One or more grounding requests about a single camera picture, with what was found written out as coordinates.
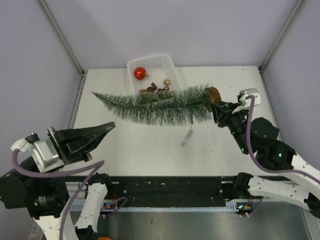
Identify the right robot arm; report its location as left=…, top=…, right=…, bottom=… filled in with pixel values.
left=210, top=100, right=320, bottom=218

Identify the white plastic basket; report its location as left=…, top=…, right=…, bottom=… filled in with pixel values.
left=127, top=53, right=181, bottom=94

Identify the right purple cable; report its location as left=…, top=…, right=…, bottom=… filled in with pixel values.
left=239, top=94, right=320, bottom=218

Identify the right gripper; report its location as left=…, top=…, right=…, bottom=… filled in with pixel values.
left=211, top=100, right=251, bottom=155

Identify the aluminium corner post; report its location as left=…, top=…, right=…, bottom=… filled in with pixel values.
left=258, top=0, right=307, bottom=73
left=37, top=0, right=86, bottom=77

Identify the red glitter bauble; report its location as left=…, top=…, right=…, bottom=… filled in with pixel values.
left=133, top=67, right=150, bottom=81

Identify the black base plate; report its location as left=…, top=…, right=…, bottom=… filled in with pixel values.
left=64, top=175, right=266, bottom=207

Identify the right aluminium corner post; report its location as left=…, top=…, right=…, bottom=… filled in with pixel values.
left=258, top=0, right=307, bottom=73

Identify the brown and gold ornament garland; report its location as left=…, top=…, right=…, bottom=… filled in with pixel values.
left=139, top=82, right=175, bottom=99

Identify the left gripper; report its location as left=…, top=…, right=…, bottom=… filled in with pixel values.
left=41, top=118, right=114, bottom=176

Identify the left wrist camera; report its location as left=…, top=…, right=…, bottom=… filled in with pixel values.
left=10, top=137, right=65, bottom=173

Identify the gold bauble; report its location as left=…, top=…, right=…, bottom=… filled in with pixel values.
left=163, top=79, right=171, bottom=86

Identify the left aluminium corner post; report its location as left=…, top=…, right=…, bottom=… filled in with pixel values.
left=37, top=0, right=86, bottom=77

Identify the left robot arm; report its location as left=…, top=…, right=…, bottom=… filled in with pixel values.
left=0, top=122, right=116, bottom=240

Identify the small green christmas tree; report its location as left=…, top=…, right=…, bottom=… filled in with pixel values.
left=92, top=85, right=222, bottom=127

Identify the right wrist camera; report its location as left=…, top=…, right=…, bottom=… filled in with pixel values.
left=232, top=88, right=261, bottom=114

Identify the white cable duct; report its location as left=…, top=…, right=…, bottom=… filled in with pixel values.
left=69, top=199, right=254, bottom=214

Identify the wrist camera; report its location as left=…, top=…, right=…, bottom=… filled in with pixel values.
left=232, top=88, right=261, bottom=114
left=10, top=137, right=65, bottom=173

